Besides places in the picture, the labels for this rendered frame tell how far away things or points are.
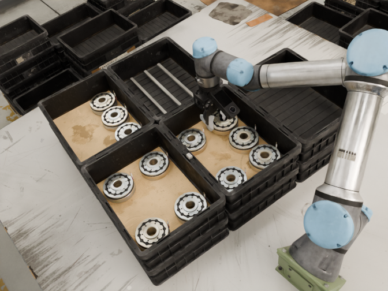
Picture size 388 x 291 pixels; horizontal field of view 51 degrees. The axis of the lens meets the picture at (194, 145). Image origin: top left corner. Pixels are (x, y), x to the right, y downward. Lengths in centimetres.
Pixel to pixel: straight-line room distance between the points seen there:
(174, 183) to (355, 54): 69
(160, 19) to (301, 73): 182
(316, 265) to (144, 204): 55
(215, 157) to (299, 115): 35
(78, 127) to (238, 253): 77
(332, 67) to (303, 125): 34
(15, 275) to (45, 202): 84
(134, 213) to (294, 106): 70
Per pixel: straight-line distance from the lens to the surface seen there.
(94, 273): 144
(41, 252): 155
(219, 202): 119
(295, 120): 152
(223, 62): 121
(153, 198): 135
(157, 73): 177
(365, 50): 106
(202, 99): 138
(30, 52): 274
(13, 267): 245
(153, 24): 290
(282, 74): 127
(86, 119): 167
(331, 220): 104
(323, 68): 124
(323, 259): 121
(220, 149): 144
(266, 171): 125
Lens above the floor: 194
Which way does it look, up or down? 50 degrees down
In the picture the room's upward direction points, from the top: 11 degrees counter-clockwise
